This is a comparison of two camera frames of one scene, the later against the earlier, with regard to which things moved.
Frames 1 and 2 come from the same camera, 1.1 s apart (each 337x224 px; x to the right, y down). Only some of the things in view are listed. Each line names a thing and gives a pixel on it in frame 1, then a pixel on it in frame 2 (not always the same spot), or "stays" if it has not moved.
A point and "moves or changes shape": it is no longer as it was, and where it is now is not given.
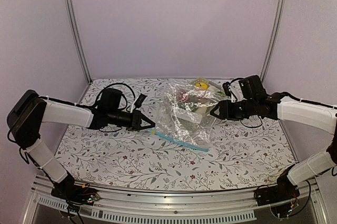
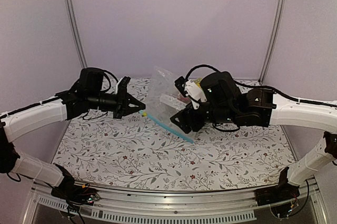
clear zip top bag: [185, 113] moves or changes shape
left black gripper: [137, 116] → [123, 103]
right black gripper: [226, 111] → [189, 119]
